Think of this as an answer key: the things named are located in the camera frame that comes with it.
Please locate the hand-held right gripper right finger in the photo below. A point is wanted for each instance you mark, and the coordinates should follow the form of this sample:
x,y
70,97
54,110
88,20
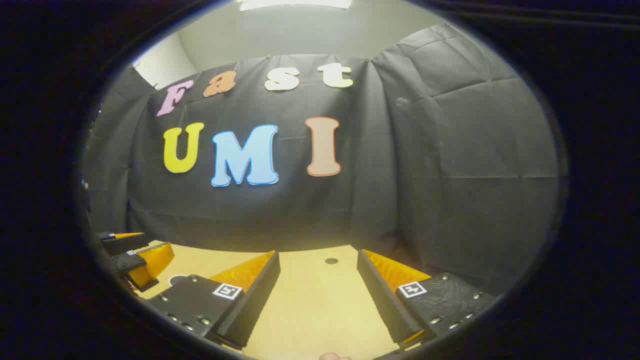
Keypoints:
x,y
380,300

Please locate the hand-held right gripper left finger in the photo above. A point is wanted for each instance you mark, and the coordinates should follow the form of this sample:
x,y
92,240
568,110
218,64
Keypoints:
x,y
257,300

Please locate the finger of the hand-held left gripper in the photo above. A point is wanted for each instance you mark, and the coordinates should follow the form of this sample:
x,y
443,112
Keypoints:
x,y
131,261
125,244

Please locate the light wooden desktop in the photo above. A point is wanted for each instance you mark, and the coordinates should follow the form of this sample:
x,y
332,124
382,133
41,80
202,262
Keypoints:
x,y
310,310

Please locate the black backdrop cloth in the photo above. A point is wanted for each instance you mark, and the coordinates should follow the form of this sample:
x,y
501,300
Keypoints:
x,y
350,210

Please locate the ceiling light panel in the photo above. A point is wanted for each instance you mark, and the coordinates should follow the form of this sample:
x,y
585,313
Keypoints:
x,y
295,4

